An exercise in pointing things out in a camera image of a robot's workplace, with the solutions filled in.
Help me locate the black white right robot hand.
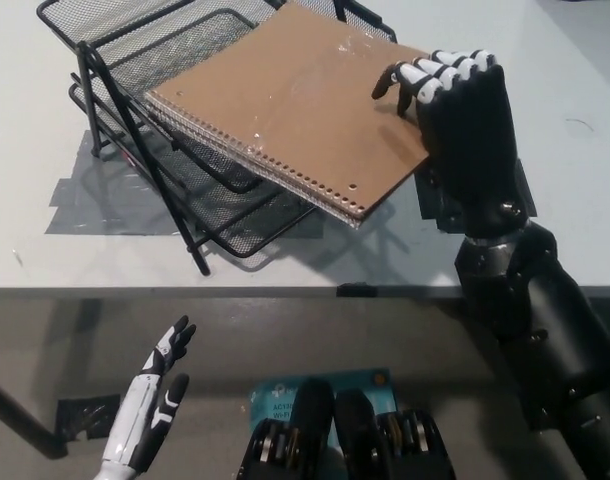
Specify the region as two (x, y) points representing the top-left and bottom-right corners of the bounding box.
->
(371, 48), (531, 242)

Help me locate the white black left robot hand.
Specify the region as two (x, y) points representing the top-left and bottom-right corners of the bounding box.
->
(101, 314), (198, 470)

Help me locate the brown spiral notebook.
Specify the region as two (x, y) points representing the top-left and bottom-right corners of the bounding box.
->
(144, 3), (434, 231)

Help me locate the black slanted desk leg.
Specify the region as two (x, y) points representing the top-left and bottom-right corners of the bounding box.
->
(0, 369), (69, 460)

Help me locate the black robot body left block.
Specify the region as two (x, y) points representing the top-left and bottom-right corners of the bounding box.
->
(239, 378), (336, 480)

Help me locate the black mesh two-tier file tray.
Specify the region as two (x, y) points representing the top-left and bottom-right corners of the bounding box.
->
(34, 0), (399, 276)

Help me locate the black floor tape patch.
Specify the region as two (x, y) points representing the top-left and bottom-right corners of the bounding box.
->
(57, 393), (123, 443)

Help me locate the teal router box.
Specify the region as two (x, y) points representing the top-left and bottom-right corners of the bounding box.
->
(248, 368), (398, 451)

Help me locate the small black tape strip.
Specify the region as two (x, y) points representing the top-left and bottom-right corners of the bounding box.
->
(336, 281), (378, 299)

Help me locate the black taped cable grommet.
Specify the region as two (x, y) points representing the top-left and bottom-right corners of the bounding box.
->
(413, 155), (537, 234)

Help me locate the grey duct tape patch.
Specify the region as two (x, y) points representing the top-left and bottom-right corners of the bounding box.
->
(44, 130), (326, 239)

